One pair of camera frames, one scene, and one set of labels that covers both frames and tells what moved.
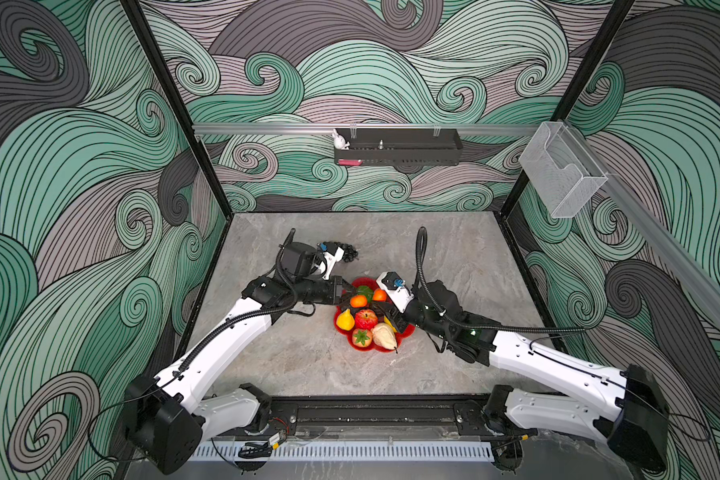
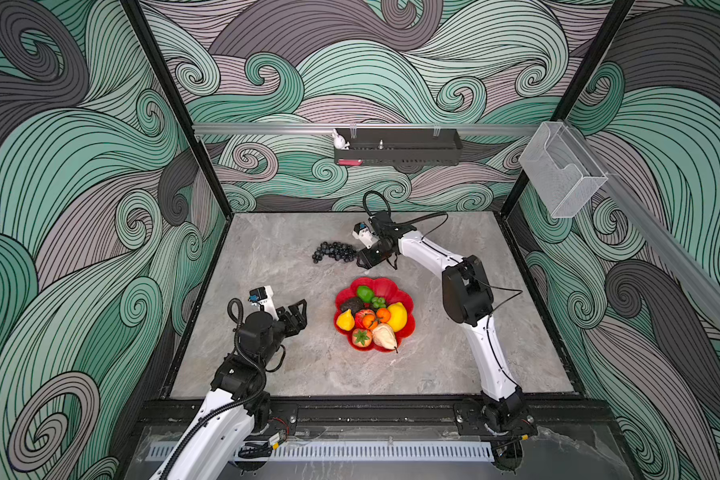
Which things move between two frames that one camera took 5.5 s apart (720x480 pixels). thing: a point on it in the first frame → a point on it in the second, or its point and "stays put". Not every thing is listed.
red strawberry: [361, 337] stays put
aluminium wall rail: [437, 126] stays put
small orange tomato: [358, 301] → [369, 321]
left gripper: [334, 296] → [286, 323]
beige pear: [385, 336] stays put
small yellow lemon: [345, 320] stays put
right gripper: [398, 317] → [367, 259]
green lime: [366, 291] stays put
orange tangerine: [379, 295] → [384, 314]
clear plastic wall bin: [559, 168] stays put
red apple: [366, 319] stays put
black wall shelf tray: [401, 146] stays put
